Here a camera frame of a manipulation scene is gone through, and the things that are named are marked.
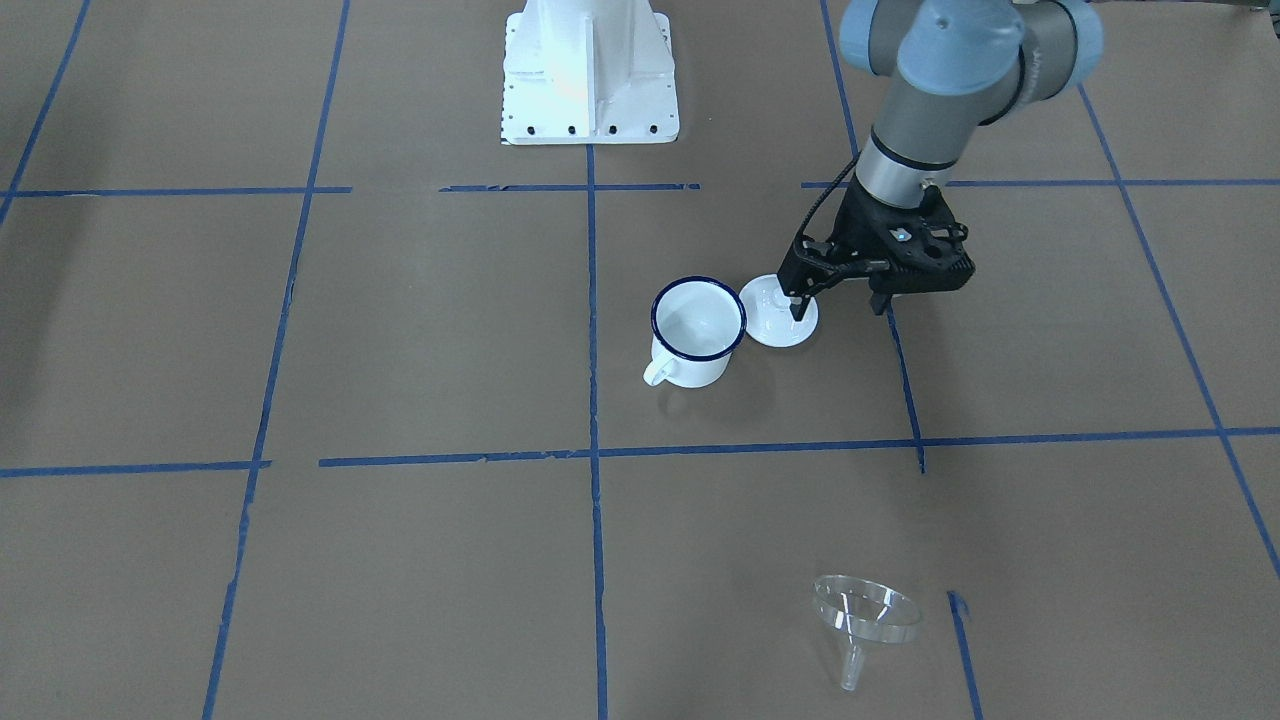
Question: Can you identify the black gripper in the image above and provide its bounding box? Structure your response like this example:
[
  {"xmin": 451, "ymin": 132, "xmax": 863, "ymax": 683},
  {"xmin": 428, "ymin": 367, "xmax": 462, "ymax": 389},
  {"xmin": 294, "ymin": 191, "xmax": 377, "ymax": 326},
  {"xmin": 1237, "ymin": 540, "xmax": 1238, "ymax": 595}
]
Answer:
[{"xmin": 778, "ymin": 182, "xmax": 975, "ymax": 323}]

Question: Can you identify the white mug lid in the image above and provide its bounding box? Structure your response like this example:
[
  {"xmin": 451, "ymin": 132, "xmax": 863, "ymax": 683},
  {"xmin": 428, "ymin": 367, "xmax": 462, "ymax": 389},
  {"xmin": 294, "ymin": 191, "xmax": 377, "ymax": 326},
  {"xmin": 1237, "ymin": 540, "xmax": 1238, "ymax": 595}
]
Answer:
[{"xmin": 739, "ymin": 274, "xmax": 820, "ymax": 348}]

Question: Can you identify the white enamel mug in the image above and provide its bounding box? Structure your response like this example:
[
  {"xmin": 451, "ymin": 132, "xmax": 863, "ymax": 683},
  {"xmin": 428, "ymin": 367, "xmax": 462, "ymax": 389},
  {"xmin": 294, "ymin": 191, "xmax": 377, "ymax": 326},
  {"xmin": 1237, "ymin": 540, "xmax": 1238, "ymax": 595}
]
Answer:
[{"xmin": 643, "ymin": 275, "xmax": 746, "ymax": 389}]

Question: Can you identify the clear plastic funnel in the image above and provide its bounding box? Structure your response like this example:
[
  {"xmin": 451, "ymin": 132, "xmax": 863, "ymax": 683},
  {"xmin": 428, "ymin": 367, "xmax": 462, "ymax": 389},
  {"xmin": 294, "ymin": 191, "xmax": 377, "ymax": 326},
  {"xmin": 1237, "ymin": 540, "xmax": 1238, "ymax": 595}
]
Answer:
[{"xmin": 812, "ymin": 574, "xmax": 924, "ymax": 693}]

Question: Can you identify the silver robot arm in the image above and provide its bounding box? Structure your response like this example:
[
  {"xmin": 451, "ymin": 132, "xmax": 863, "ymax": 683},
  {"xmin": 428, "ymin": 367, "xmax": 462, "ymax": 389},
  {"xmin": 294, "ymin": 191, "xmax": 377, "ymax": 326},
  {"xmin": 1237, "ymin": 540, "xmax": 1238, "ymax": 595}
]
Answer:
[{"xmin": 777, "ymin": 1, "xmax": 1105, "ymax": 320}]

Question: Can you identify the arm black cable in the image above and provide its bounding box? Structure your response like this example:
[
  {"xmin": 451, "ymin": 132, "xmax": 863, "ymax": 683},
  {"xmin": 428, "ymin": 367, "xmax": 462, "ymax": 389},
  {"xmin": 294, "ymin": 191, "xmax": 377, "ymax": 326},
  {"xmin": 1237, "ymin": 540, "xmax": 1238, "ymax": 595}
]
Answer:
[{"xmin": 792, "ymin": 150, "xmax": 891, "ymax": 275}]

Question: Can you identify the white pedestal column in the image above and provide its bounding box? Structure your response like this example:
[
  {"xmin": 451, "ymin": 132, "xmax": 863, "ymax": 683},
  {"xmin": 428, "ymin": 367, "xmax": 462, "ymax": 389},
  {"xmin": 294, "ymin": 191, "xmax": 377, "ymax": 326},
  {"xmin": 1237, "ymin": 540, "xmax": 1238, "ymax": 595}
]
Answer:
[{"xmin": 500, "ymin": 1, "xmax": 681, "ymax": 146}]

